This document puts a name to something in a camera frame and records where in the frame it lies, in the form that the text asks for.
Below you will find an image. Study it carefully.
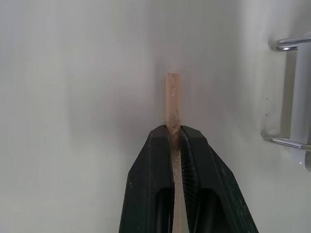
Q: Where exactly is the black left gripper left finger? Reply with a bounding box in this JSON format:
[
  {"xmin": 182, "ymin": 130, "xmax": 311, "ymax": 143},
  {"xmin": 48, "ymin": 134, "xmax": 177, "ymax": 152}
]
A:
[{"xmin": 118, "ymin": 125, "xmax": 177, "ymax": 233}]

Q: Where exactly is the chrome metal handle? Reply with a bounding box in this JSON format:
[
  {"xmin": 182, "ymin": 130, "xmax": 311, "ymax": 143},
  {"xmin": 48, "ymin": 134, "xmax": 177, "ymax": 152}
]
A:
[{"xmin": 260, "ymin": 33, "xmax": 311, "ymax": 173}]

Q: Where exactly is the wooden chopstick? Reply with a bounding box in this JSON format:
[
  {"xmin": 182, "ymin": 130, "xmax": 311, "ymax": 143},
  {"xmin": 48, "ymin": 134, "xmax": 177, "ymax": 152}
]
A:
[{"xmin": 165, "ymin": 72, "xmax": 190, "ymax": 233}]

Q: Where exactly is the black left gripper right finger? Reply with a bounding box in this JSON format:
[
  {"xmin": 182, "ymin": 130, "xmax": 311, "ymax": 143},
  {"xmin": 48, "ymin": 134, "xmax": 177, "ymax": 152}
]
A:
[{"xmin": 179, "ymin": 125, "xmax": 259, "ymax": 233}]

